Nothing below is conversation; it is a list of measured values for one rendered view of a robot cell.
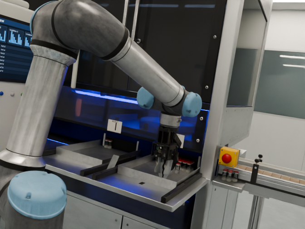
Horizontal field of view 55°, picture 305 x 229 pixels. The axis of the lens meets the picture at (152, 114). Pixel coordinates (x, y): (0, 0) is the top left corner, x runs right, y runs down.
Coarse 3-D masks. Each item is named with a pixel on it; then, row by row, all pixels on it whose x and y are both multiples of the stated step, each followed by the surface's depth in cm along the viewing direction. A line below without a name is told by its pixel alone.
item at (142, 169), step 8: (136, 160) 133; (144, 160) 140; (152, 160) 148; (120, 168) 120; (128, 168) 118; (136, 168) 130; (144, 168) 132; (152, 168) 134; (128, 176) 118; (136, 176) 116; (144, 176) 115; (152, 176) 113; (168, 176) 125; (176, 176) 127; (184, 176) 117; (160, 184) 112; (168, 184) 110; (176, 184) 109
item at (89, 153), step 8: (72, 144) 144; (80, 144) 149; (88, 144) 155; (96, 144) 162; (56, 152) 135; (64, 152) 133; (72, 152) 131; (80, 152) 144; (88, 152) 146; (96, 152) 148; (104, 152) 150; (112, 152) 153; (120, 152) 155; (136, 152) 150; (80, 160) 129; (88, 160) 127; (96, 160) 125; (104, 160) 125
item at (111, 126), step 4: (108, 120) 153; (112, 120) 152; (108, 124) 153; (112, 124) 152; (120, 124) 150; (108, 128) 153; (112, 128) 152; (116, 128) 151; (120, 128) 150; (116, 132) 151; (120, 132) 150
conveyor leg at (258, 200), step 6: (258, 198) 135; (264, 198) 135; (252, 204) 137; (258, 204) 135; (252, 210) 136; (258, 210) 135; (252, 216) 136; (258, 216) 135; (252, 222) 136; (258, 222) 136; (252, 228) 136; (258, 228) 136
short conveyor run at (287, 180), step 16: (240, 160) 137; (256, 160) 130; (240, 176) 134; (256, 176) 130; (272, 176) 131; (288, 176) 135; (304, 176) 125; (256, 192) 131; (272, 192) 128; (288, 192) 126; (304, 192) 123
